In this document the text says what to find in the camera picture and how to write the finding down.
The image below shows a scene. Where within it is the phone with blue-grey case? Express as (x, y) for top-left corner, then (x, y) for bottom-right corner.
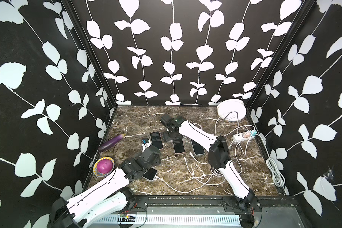
(150, 132), (163, 150)

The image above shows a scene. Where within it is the phone with white case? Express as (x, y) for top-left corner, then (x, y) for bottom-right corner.
(142, 167), (157, 181)

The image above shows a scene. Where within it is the phone with pink case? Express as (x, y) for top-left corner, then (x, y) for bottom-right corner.
(173, 138), (185, 154)

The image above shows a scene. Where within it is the phone with mint case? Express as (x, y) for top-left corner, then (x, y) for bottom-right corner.
(191, 139), (205, 156)

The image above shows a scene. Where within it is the white charging cable pink phone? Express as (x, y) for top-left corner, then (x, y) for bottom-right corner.
(155, 156), (224, 195)

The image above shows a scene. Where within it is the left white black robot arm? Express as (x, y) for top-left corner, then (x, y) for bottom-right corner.
(47, 145), (161, 228)

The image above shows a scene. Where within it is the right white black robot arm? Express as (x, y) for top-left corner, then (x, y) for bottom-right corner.
(160, 114), (257, 212)

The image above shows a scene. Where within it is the purple eggplant toy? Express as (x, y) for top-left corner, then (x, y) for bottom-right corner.
(98, 134), (126, 152)

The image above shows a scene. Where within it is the purple onion toy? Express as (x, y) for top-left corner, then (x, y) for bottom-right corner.
(97, 159), (114, 174)

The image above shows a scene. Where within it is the white round plate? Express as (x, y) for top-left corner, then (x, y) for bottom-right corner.
(217, 99), (247, 122)

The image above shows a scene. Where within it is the white power strip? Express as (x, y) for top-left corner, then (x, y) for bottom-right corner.
(232, 130), (257, 143)

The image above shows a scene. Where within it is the white perforated cable duct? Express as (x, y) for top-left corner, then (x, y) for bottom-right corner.
(95, 214), (241, 226)

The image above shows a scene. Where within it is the coiled white power cord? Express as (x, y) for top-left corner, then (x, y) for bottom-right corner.
(265, 157), (286, 187)

